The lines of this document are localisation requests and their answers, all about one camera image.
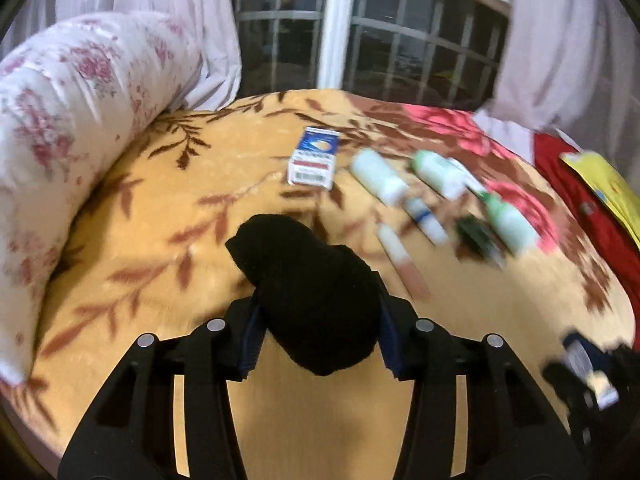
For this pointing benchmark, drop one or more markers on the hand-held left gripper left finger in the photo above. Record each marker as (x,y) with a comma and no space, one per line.
(251,342)

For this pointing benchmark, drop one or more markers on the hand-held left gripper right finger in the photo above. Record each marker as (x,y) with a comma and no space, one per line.
(390,337)

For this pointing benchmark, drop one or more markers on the small white blue bottle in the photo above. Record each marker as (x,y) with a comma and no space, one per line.
(590,370)

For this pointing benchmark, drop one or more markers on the black sock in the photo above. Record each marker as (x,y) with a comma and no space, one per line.
(312,300)

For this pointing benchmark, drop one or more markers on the pink cosmetic tube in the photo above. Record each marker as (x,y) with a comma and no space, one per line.
(402,260)

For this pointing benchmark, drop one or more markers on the white tube with blue band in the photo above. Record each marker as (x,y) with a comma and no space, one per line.
(425,220)

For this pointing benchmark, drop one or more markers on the dark green packet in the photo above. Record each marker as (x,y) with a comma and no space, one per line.
(477,237)

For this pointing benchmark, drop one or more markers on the yellow floral plush blanket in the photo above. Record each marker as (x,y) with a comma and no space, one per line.
(150,240)

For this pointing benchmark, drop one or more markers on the white plastic bottle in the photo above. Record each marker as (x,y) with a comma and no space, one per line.
(377,175)

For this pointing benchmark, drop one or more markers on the green and white tube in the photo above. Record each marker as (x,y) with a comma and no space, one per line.
(511,225)

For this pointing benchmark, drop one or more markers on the green and white bottle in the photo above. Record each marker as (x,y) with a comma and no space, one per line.
(439,172)

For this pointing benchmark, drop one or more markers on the red cloth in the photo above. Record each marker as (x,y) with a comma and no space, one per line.
(592,232)

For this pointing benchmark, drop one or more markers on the blue and white carton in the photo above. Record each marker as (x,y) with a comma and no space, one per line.
(314,159)

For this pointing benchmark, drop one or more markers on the floral white pillow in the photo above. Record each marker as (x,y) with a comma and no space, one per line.
(60,135)

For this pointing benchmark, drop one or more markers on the window with metal grille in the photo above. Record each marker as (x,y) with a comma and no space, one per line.
(400,50)

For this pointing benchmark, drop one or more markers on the white sheer curtain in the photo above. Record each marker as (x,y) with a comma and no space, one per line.
(565,50)
(200,20)

